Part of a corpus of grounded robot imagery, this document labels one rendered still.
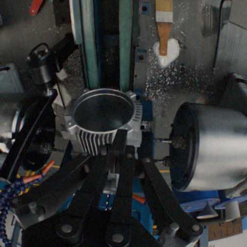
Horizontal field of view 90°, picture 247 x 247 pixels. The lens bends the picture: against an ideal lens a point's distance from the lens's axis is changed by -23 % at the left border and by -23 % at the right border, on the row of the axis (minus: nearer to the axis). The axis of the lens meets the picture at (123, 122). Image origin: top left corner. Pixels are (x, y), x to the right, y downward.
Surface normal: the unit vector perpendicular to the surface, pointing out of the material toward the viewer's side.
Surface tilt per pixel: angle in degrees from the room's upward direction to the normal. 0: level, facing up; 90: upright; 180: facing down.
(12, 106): 85
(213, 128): 73
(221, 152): 51
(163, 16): 0
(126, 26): 0
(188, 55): 0
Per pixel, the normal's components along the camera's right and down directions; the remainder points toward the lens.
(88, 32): -0.11, 0.72
